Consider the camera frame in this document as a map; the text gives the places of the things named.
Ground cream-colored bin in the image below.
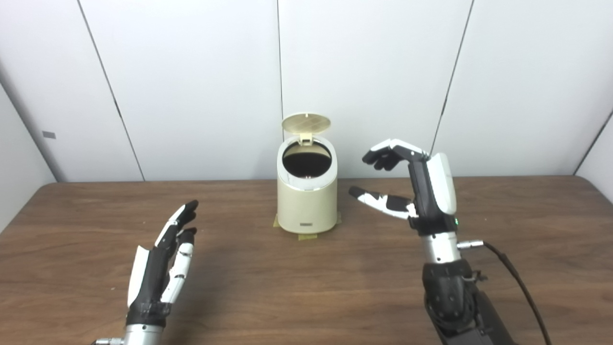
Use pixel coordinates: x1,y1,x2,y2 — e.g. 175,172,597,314
276,136,339,234

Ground cream round bin lid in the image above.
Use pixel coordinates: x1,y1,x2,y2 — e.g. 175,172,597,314
282,112,331,146

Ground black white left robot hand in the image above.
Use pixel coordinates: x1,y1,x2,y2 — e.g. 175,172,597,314
126,200,199,327

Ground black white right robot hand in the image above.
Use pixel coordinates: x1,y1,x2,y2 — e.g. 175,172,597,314
348,138,458,236

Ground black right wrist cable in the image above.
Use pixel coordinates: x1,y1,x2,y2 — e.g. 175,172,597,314
456,240,554,345

